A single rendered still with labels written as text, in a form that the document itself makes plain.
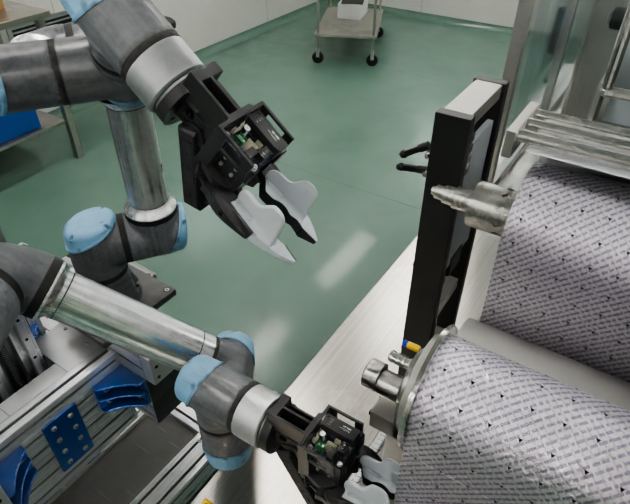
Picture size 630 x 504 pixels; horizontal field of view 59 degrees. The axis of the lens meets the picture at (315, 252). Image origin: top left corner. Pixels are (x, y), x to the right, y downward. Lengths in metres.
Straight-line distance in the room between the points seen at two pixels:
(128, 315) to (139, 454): 1.05
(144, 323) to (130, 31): 0.45
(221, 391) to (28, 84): 0.44
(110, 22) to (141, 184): 0.64
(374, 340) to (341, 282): 1.49
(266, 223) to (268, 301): 1.98
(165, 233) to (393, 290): 0.53
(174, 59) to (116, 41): 0.06
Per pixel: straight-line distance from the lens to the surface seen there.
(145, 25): 0.62
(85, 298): 0.87
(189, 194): 0.66
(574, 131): 0.74
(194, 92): 0.58
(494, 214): 0.75
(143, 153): 1.19
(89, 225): 1.30
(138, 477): 1.85
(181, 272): 2.77
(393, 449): 0.81
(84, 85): 0.71
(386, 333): 1.18
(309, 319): 2.46
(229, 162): 0.56
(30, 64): 0.72
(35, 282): 0.85
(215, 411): 0.78
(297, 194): 0.61
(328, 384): 1.08
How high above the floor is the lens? 1.75
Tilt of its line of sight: 38 degrees down
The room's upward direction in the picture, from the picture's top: straight up
